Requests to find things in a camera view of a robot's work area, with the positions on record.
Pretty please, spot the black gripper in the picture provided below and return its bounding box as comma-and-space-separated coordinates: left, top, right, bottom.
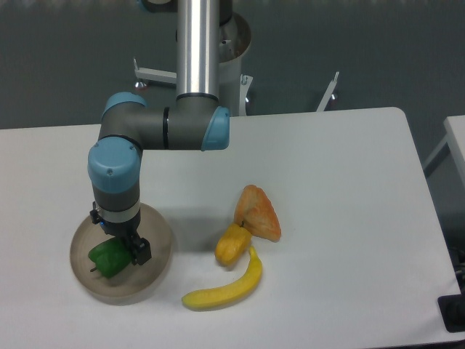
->
89, 201, 151, 265

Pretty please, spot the green bell pepper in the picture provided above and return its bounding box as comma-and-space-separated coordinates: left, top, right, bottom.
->
88, 238, 132, 278

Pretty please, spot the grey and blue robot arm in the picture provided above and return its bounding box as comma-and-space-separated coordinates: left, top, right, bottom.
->
87, 1, 233, 265

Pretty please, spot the beige round plate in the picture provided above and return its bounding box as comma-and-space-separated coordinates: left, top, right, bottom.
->
70, 204, 172, 304

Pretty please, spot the yellow bell pepper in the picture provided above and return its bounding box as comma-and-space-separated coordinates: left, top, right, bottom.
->
214, 222, 251, 267

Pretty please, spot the yellow banana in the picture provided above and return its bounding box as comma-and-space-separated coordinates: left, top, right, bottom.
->
182, 246, 263, 310

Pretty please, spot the orange toy croissant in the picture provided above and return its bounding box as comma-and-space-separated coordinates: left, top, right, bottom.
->
233, 185, 281, 242

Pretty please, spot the black device at table edge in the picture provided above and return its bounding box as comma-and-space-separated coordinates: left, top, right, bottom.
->
437, 294, 464, 333

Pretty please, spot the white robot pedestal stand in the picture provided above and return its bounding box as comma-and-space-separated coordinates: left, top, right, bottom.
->
131, 12, 341, 117

